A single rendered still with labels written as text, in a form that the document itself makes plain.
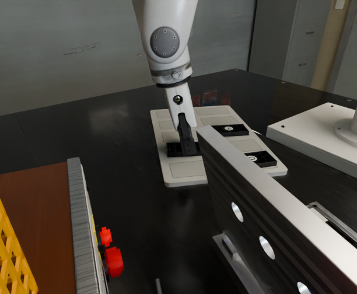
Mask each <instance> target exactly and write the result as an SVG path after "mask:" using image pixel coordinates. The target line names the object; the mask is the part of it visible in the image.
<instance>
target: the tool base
mask: <svg viewBox="0 0 357 294"><path fill-rule="evenodd" d="M314 204H316V205H317V206H318V207H319V208H320V209H322V210H323V211H324V212H325V213H327V214H328V215H329V216H331V217H332V218H333V219H334V220H335V221H337V222H338V223H339V224H340V225H341V226H343V227H344V228H345V229H346V230H348V231H349V232H350V233H352V234H353V235H354V236H355V237H356V238H357V233H356V232H354V231H353V230H352V229H351V228H350V227H348V226H347V225H346V224H344V223H343V222H342V221H340V220H339V219H338V218H337V217H336V216H334V215H333V214H332V213H331V212H329V211H328V210H326V209H325V208H324V207H323V206H322V205H320V204H319V203H318V202H317V201H316V202H312V203H310V204H309V205H307V207H308V206H311V205H314ZM212 247H213V249H214V250H215V252H216V254H217V255H218V257H219V258H220V260H221V262H222V263H223V265H224V266H225V268H226V270H227V271H228V273H229V275H230V276H231V277H232V279H233V281H234V282H235V284H236V286H237V287H238V289H239V291H240V292H241V294H265V293H264V292H263V290H262V289H261V288H260V286H259V283H258V282H257V281H256V279H255V277H253V275H252V273H251V272H250V271H249V269H248V268H247V267H246V265H245V263H244V262H243V261H242V259H241V258H240V257H239V255H238V253H237V250H236V248H235V246H234V245H233V244H232V242H231V241H230V240H229V238H228V237H227V235H224V234H223V233H222V234H219V235H217V236H213V237H212Z"/></svg>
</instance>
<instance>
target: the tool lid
mask: <svg viewBox="0 0 357 294"><path fill-rule="evenodd" d="M196 134H197V138H198V143H199V148H200V151H201V155H202V160H203V163H204V167H205V172H206V177H207V180H208V185H209V189H210V192H211V197H212V202H213V207H214V210H215V214H216V219H217V222H218V226H219V228H220V230H221V231H222V232H223V234H224V235H227V237H228V238H229V240H230V241H231V242H232V244H233V245H234V246H235V248H236V250H237V253H238V255H239V257H240V258H241V259H242V261H243V262H244V263H245V265H246V267H247V268H248V269H249V271H250V272H251V273H252V275H253V277H254V278H255V279H256V281H257V282H258V283H259V286H260V288H261V289H262V291H263V292H264V293H265V294H311V293H312V294H357V249H356V248H355V247H354V246H353V245H352V244H351V243H349V242H348V241H347V240H345V239H344V238H343V237H342V236H341V235H340V234H338V233H337V232H336V231H335V230H334V229H333V228H331V227H330V226H329V225H328V224H326V223H325V222H324V221H323V220H322V219H321V218H319V217H318V216H317V215H316V214H315V213H314V212H312V211H311V210H310V209H309V208H308V207H307V206H305V205H304V204H303V203H301V202H300V201H299V200H298V199H297V198H296V197H294V196H293V195H292V194H291V193H290V192H289V191H288V190H286V189H285V188H284V187H283V186H281V185H280V184H279V183H278V182H277V181H275V180H274V179H273V178H272V177H271V176H270V175H269V174H267V173H266V172H265V171H264V170H263V169H261V168H260V167H259V166H258V165H256V164H255V163H254V162H253V161H252V160H251V159H249V158H248V157H247V156H246V155H245V154H244V153H242V152H241V151H240V150H239V149H237V148H236V147H235V146H234V145H233V144H232V143H230V142H229V141H228V140H227V139H226V138H225V137H223V136H222V135H221V134H220V133H219V132H218V131H216V130H215V129H214V128H212V127H211V126H210V125H207V126H204V127H202V128H200V129H198V130H196ZM309 291H310V292H311V293H310V292H309Z"/></svg>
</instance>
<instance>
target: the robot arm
mask: <svg viewBox="0 0 357 294"><path fill-rule="evenodd" d="M197 2H198V0H132V4H133V7H134V11H135V16H136V19H137V22H138V27H139V31H140V34H141V40H142V46H143V49H144V51H145V53H146V57H147V60H148V64H149V68H150V72H151V75H152V80H153V82H155V83H156V86H157V87H159V88H163V91H164V95H165V98H166V103H167V106H168V109H169V113H170V116H171V120H172V122H173V125H174V129H175V130H176V131H178V134H179V137H180V144H181V148H182V152H183V156H188V155H193V154H196V153H197V150H196V147H195V142H194V138H193V135H192V132H191V127H194V128H195V127H196V126H197V123H196V120H195V115H194V109H193V104H192V101H191V95H190V90H189V88H188V83H187V82H188V81H189V80H190V79H191V74H192V67H191V61H190V56H189V52H188V46H187V43H188V39H189V36H190V32H191V28H192V25H193V20H194V15H195V11H196V8H197ZM333 130H334V133H335V134H336V135H337V136H338V137H339V138H340V139H342V140H343V141H345V142H347V143H349V144H351V145H353V146H355V147H357V107H356V110H355V114H354V116H353V118H345V119H341V120H338V121H337V122H336V123H335V124H334V128H333Z"/></svg>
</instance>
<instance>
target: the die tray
mask: <svg viewBox="0 0 357 294"><path fill-rule="evenodd" d="M193 109H194V115H195V120H196V123H197V126H196V127H195V128H194V127H191V132H192V137H193V138H194V142H198V138H197V134H196V130H198V129H200V128H202V127H204V126H207V125H230V124H244V126H245V127H246V128H247V129H248V130H249V135H243V136H225V138H226V139H227V140H228V141H229V142H230V143H231V144H233V145H234V146H235V147H236V148H237V149H239V150H240V151H241V152H242V153H250V152H258V151H267V152H268V153H269V154H270V155H271V156H272V157H273V158H274V159H275V160H277V164H276V166H271V167H263V168H261V169H263V171H265V172H266V173H267V174H269V175H270V176H271V177H273V176H284V175H286V174H287V171H288V169H287V168H286V166H285V165H284V164H283V163H282V162H281V161H280V160H279V159H278V158H277V157H276V156H275V155H274V154H273V153H272V151H271V150H270V149H269V148H268V147H267V146H266V145H265V144H264V142H263V141H262V140H261V139H260V138H259V137H258V136H257V135H256V134H255V133H254V132H253V131H252V130H251V129H250V127H249V126H248V125H247V124H246V123H245V122H244V121H243V120H242V119H241V118H240V117H239V116H238V115H237V114H236V113H235V111H234V110H233V109H232V108H231V107H230V106H208V107H193ZM150 116H151V120H152V125H153V131H154V135H155V140H156V146H157V151H158V155H159V160H160V166H161V170H162V175H163V180H164V184H165V186H166V187H179V186H190V185H196V184H206V183H208V180H207V175H206V172H205V167H204V163H203V160H202V156H179V157H167V148H166V143H169V142H180V137H179V132H178V131H176V130H175V129H174V125H173V122H172V119H171V116H170V113H169V109H161V110H151V111H150Z"/></svg>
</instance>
